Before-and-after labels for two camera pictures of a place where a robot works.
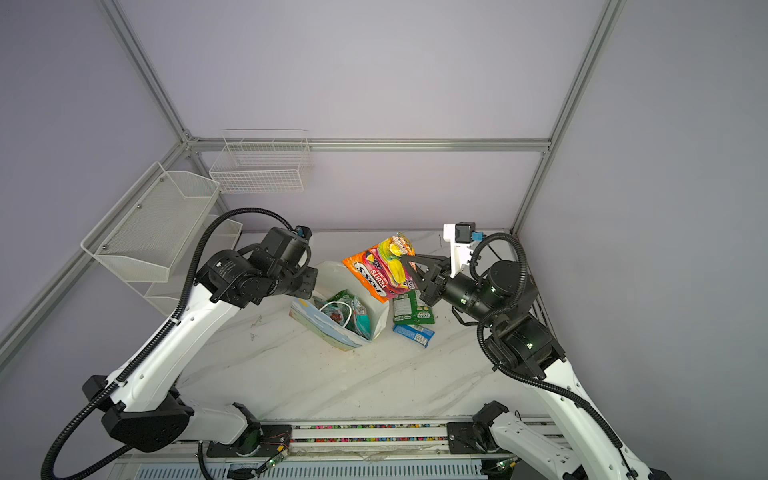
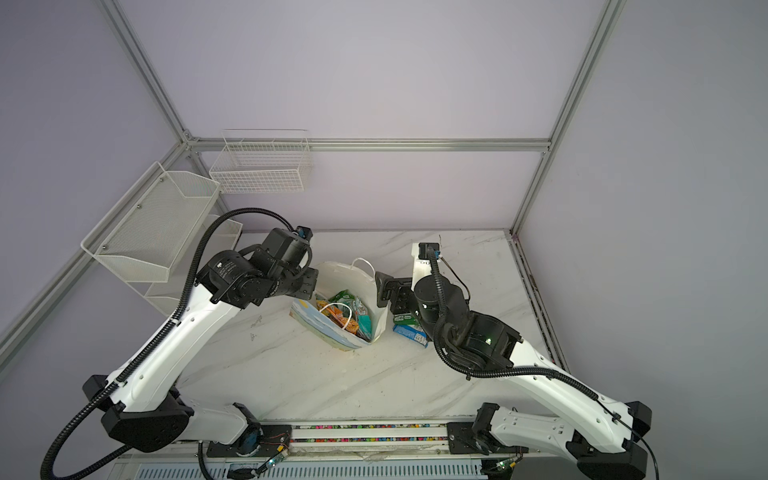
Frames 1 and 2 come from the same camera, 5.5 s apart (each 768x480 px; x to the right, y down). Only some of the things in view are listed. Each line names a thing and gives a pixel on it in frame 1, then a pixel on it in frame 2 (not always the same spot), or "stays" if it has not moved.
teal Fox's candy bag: (340, 307) stays
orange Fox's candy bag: (380, 267) to (340, 319)
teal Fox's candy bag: (360, 320) stays
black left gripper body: (304, 288) stays
